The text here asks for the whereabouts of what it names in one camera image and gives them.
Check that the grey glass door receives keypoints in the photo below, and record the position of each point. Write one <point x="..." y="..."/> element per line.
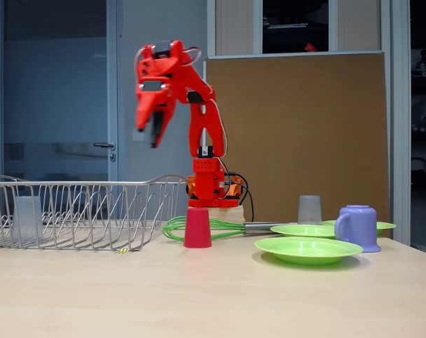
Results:
<point x="57" y="88"/>

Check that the small red object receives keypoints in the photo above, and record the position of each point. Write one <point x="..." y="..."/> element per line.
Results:
<point x="309" y="46"/>

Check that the dark kettle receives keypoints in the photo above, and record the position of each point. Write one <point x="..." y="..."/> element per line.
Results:
<point x="420" y="174"/>

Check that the purple plastic mug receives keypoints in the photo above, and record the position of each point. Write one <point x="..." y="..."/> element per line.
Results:
<point x="360" y="229"/>

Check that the yellow black striped tape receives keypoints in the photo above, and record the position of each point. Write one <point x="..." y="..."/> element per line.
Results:
<point x="123" y="250"/>

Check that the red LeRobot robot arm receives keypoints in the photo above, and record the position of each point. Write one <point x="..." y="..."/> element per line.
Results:
<point x="205" y="123"/>

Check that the dark open shelf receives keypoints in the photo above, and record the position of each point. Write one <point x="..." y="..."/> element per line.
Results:
<point x="424" y="88"/>

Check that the brown pin board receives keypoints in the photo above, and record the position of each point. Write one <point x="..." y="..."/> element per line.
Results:
<point x="304" y="123"/>

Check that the small flexible tripod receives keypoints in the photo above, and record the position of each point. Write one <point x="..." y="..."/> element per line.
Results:
<point x="424" y="65"/>

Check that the orange table clamp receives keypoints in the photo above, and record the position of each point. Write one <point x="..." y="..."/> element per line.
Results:
<point x="238" y="188"/>
<point x="191" y="186"/>

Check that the red plastic cup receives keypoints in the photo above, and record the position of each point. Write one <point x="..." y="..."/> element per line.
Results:
<point x="198" y="232"/>

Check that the green plastic plate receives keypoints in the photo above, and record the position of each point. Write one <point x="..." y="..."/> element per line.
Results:
<point x="304" y="248"/>
<point x="304" y="230"/>
<point x="385" y="225"/>

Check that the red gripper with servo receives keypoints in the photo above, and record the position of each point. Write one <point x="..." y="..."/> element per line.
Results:
<point x="150" y="98"/>

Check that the wooden base block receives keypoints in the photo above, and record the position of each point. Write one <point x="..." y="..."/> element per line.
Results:
<point x="230" y="213"/>

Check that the translucent grey plastic cup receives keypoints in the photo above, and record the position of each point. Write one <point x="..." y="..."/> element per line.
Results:
<point x="309" y="211"/>
<point x="27" y="218"/>

